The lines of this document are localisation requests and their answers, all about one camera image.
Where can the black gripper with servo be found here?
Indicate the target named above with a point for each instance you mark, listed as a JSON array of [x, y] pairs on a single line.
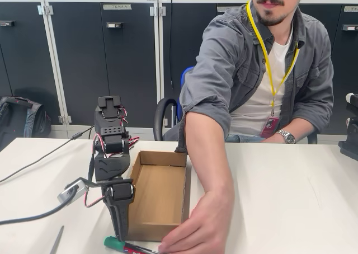
[[121, 193]]

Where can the red marker with green cap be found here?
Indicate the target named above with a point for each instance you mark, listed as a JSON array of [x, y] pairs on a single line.
[[113, 242]]

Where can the idle black robot arm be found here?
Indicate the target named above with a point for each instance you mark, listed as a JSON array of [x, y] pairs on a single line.
[[351, 142]]

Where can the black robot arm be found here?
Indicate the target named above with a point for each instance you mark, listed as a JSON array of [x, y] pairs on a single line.
[[109, 164]]

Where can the person's right forearm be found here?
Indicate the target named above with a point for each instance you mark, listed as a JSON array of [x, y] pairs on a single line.
[[209, 153]]

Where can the person's right hand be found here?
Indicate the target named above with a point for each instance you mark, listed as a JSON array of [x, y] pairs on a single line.
[[201, 231]]

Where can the person's left hand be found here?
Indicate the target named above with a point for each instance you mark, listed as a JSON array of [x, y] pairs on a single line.
[[274, 140]]

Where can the open cardboard box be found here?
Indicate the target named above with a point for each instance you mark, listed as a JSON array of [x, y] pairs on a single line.
[[159, 192]]

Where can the silver webcam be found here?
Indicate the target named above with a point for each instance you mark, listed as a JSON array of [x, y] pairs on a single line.
[[74, 193]]

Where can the grey flat metal strip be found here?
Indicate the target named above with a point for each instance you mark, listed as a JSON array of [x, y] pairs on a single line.
[[57, 240]]

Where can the blue office chair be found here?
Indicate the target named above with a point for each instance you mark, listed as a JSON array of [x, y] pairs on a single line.
[[160, 111]]

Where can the dark backpack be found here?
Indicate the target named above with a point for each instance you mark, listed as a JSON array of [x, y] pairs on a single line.
[[25, 122]]

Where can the blue jeans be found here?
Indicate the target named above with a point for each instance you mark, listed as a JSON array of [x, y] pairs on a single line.
[[240, 138]]

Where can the white t-shirt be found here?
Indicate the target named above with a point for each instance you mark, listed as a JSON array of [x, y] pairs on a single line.
[[251, 103]]

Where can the red id badge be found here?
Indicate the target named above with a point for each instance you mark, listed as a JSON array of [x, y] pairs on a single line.
[[270, 126]]

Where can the silver wristwatch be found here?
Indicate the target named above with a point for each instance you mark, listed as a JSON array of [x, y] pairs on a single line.
[[288, 138]]

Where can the man in grey shirt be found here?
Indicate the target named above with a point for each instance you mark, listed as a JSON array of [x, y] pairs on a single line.
[[223, 55]]

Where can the grey handwritten tape label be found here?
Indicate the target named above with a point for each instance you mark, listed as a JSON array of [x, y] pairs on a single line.
[[352, 9], [117, 7]]

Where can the bearded man's head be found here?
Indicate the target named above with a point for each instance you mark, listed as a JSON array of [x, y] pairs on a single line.
[[271, 10]]

